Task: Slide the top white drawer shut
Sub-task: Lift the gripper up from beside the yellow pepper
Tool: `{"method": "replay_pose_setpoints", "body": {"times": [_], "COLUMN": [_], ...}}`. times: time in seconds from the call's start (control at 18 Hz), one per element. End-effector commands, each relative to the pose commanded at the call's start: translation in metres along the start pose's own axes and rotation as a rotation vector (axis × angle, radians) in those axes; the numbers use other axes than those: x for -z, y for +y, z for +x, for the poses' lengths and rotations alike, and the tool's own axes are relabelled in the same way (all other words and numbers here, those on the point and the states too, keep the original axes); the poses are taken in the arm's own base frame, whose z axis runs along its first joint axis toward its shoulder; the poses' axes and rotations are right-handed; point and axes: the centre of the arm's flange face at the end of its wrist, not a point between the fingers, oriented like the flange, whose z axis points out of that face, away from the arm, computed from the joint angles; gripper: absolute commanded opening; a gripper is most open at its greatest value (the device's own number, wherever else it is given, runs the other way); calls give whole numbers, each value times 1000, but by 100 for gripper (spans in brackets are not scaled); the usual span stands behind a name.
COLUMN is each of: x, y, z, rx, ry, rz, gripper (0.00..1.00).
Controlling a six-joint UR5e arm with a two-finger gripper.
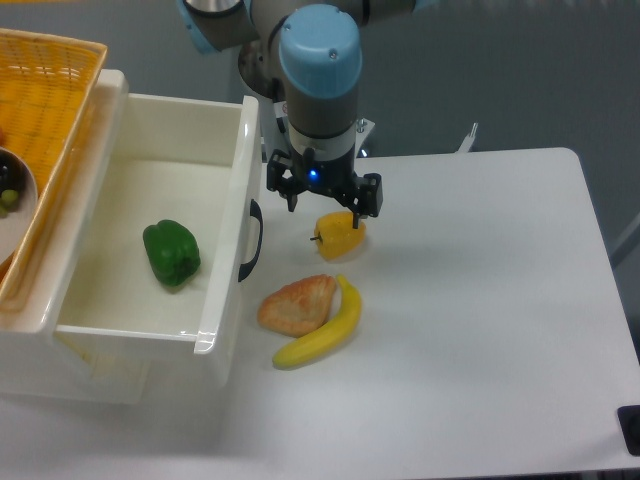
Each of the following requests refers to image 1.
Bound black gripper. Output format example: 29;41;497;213
266;146;383;229

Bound white top drawer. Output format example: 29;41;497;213
56;94;261;385

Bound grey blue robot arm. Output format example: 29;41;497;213
177;1;429;225

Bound white drawer cabinet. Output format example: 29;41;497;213
1;69;149;404

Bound yellow bell pepper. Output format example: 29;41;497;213
310;211;367;261

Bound brown pastry bread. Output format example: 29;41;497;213
257;274;337;338

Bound white metal clamp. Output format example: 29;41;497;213
456;122;478;154

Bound yellow banana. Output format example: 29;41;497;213
272;275;363;370

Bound green bell pepper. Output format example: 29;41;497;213
142;219;201;287

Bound yellow woven basket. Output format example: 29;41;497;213
1;28;108;306

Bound dark grapes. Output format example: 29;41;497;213
0;150;25;192

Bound green grapes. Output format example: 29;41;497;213
0;189;20;218

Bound black corner object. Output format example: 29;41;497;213
617;405;640;457

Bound white robot mount bracket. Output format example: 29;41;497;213
355;118;376;158

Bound black drawer handle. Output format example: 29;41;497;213
238;199;264;282

